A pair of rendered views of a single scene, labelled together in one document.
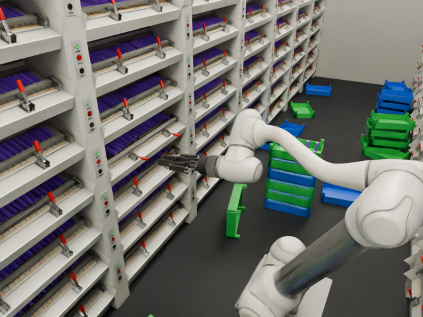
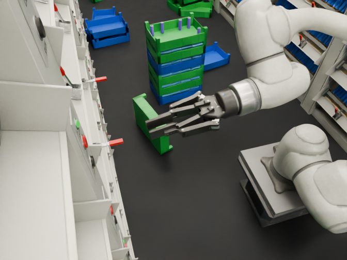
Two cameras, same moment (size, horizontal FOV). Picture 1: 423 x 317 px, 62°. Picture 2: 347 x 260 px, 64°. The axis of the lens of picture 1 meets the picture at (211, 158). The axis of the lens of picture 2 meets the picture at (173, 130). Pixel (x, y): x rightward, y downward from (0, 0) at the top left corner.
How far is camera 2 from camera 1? 1.07 m
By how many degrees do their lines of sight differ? 39
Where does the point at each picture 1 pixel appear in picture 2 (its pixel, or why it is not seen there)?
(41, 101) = (21, 243)
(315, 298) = not seen: hidden behind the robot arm
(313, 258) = not seen: outside the picture
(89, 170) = (113, 240)
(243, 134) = (278, 35)
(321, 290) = not seen: hidden behind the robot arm
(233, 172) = (286, 95)
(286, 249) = (317, 141)
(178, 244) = (128, 195)
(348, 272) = (267, 120)
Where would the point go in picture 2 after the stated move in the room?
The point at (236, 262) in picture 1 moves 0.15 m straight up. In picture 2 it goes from (193, 171) to (195, 155)
